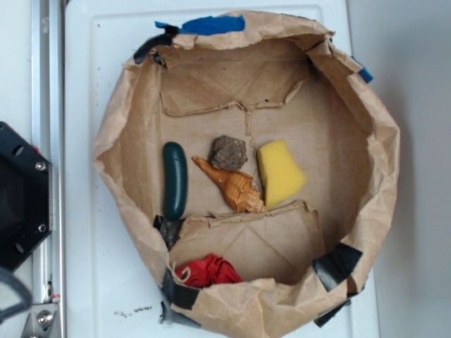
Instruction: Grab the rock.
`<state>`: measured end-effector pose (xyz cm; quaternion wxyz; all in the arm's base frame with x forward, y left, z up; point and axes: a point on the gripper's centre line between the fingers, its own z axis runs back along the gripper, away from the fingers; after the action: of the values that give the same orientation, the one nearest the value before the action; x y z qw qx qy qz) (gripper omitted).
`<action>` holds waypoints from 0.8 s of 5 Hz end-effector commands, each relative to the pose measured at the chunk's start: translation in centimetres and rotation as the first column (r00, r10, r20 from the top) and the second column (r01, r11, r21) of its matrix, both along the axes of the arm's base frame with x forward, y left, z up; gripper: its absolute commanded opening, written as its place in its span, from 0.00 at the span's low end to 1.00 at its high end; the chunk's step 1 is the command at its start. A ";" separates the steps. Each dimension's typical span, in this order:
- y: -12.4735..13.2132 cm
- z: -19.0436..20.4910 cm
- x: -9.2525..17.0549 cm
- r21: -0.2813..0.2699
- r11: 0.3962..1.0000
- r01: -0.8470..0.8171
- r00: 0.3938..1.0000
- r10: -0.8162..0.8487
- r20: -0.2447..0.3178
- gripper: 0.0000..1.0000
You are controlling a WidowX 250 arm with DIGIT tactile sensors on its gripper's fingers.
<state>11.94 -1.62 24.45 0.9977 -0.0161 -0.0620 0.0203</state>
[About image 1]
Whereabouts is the grey brown rock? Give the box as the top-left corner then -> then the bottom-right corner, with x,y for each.
209,135 -> 248,170

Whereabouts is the orange conch shell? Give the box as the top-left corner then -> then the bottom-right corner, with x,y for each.
192,156 -> 266,213

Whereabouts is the brown paper bag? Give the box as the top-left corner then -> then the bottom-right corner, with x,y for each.
94,11 -> 400,337

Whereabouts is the dark green rubber cucumber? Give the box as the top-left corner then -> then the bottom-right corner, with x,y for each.
163,142 -> 188,220

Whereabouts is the yellow sponge piece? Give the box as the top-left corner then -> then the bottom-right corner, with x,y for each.
257,139 -> 307,210

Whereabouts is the red cloth pouch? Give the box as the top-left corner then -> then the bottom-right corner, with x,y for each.
175,253 -> 243,288

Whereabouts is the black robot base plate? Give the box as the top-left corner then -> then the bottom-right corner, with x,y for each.
0,122 -> 51,272

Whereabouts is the aluminium frame rail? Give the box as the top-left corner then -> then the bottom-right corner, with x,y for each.
31,1 -> 67,337

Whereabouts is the metal corner bracket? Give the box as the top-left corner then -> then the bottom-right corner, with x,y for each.
21,303 -> 60,338

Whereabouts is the grey braided cable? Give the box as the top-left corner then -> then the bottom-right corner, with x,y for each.
0,269 -> 33,322

